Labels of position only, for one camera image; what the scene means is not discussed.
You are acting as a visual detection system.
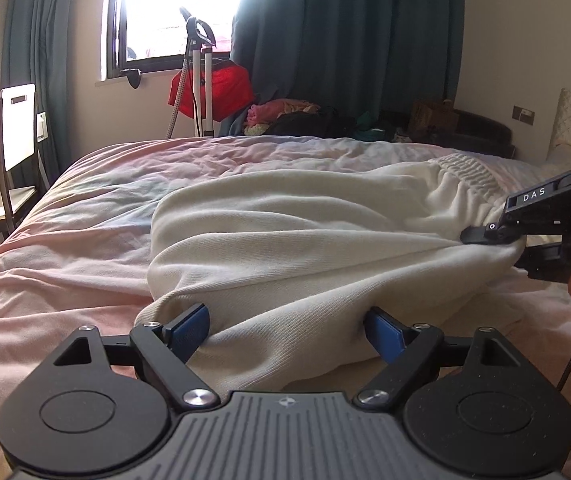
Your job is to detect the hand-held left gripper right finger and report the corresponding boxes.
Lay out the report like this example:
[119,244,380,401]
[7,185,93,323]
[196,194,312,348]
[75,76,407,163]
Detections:
[353,306,517,412]

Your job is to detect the pile of clothes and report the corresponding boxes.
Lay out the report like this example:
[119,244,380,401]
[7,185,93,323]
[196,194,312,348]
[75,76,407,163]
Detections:
[265,106,357,139]

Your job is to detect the white garment steamer stand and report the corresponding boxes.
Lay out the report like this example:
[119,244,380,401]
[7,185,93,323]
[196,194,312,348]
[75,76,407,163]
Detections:
[165,6,217,140]

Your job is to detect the pink clothes pile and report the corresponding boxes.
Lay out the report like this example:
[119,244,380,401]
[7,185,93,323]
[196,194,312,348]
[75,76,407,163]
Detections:
[244,100,322,136]

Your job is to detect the cream white sweatpants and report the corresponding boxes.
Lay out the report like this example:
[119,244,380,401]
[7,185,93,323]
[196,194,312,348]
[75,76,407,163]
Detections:
[134,152,529,377]

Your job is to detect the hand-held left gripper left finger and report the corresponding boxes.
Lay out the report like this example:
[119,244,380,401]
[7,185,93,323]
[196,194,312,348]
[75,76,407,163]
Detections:
[52,302,221,414]

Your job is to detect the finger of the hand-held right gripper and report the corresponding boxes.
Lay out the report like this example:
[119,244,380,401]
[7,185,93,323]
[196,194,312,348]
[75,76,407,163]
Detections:
[460,222,519,245]

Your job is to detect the wide blue curtain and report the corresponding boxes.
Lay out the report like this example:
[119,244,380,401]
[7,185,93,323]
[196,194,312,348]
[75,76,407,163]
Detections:
[230,0,466,127]

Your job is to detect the brown paper bag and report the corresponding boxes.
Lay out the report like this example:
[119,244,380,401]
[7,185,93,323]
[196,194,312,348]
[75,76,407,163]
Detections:
[409,99,459,137]

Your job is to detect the red cloth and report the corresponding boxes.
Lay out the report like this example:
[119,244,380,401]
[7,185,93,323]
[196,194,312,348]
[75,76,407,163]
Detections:
[168,59,256,122]

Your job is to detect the green cloth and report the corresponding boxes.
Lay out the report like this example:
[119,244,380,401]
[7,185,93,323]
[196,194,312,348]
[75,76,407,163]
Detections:
[355,112,392,142]

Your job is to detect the narrow blue curtain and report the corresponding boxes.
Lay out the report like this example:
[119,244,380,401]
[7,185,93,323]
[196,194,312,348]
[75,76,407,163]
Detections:
[0,0,117,192]

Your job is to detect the dark framed window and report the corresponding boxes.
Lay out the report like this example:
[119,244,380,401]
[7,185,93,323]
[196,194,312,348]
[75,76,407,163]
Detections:
[103,0,252,82]

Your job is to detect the bed with pastel sheet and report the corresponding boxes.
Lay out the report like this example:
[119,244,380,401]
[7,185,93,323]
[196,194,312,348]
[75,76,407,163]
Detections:
[0,135,571,461]

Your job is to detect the black armchair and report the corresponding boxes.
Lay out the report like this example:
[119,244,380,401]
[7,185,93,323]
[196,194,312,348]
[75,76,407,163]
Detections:
[380,107,517,162]

